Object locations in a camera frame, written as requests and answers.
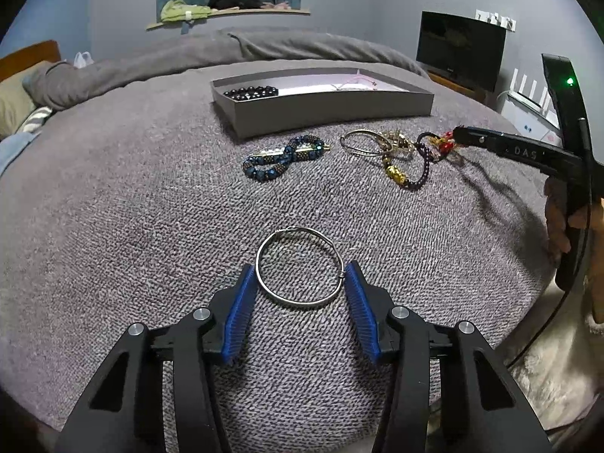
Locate wooden window sill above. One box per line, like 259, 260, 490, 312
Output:
145, 7, 312, 31

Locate person's right hand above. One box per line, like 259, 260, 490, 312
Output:
544, 174, 592, 265

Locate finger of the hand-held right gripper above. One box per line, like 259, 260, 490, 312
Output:
452, 125, 576, 174

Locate wooden headboard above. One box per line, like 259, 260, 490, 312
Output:
0, 40, 62, 83

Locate grey folded duvet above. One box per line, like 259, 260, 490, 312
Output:
23, 27, 432, 111

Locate black cloth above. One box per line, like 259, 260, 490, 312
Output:
208, 0, 265, 11

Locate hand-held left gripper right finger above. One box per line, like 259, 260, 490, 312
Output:
344, 260, 554, 453

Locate black bead bracelet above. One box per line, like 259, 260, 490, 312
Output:
223, 84, 280, 101

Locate light blue cloth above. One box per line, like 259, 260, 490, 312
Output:
0, 131, 43, 177

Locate beige fluffy clothing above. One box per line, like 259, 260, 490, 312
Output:
510, 198, 604, 439

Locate dark bead bracelet gold charm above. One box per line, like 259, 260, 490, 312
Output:
381, 144, 432, 193

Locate gold chain bracelet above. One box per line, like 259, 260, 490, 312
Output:
380, 129, 416, 156

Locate olive pillow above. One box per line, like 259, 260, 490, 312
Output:
0, 60, 52, 140

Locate wooden stand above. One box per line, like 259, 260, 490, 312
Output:
427, 71, 494, 105

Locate large silver bangle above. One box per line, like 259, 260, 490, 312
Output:
255, 226, 344, 309

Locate white wall sockets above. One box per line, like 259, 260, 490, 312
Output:
474, 8, 517, 32

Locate green cloth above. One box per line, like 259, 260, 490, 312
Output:
159, 0, 213, 23

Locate thin silver double bangle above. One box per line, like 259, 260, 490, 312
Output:
340, 129, 394, 157

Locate grey cardboard tray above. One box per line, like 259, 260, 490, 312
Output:
210, 68, 435, 140

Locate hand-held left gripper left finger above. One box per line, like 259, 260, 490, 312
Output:
54, 264, 258, 453

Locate pink cord necklace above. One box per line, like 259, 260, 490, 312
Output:
330, 72, 381, 92

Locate grey knit blanket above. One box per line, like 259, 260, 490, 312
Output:
0, 63, 567, 435

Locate white router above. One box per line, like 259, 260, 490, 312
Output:
508, 68, 560, 110
495, 92, 564, 147

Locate striped pillow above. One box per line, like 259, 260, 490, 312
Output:
16, 106, 55, 140

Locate red bead bracelet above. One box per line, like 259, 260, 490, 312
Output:
415, 129, 465, 163

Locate black monitor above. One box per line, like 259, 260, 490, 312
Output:
415, 10, 508, 92

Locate blue bead bracelet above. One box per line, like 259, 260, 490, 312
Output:
242, 135, 331, 183

